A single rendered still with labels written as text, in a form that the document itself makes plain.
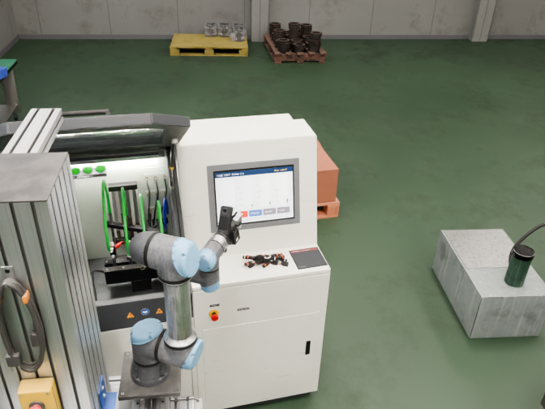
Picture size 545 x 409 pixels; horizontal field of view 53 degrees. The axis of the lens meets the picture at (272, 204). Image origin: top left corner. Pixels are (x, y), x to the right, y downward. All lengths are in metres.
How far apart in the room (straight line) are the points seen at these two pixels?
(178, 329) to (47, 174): 0.75
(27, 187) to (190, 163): 1.37
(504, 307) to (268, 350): 1.69
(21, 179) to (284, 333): 1.88
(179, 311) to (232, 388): 1.38
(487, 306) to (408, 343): 0.57
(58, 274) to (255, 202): 1.50
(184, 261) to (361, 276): 2.79
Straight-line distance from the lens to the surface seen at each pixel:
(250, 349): 2.99
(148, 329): 2.04
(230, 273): 2.71
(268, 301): 2.79
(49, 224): 1.36
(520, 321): 4.11
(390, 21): 11.11
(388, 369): 3.69
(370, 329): 3.92
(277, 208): 2.80
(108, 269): 2.82
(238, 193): 2.73
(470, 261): 4.11
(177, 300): 1.83
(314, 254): 2.86
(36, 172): 1.45
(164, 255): 1.72
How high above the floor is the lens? 2.67
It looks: 31 degrees down
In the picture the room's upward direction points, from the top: 2 degrees clockwise
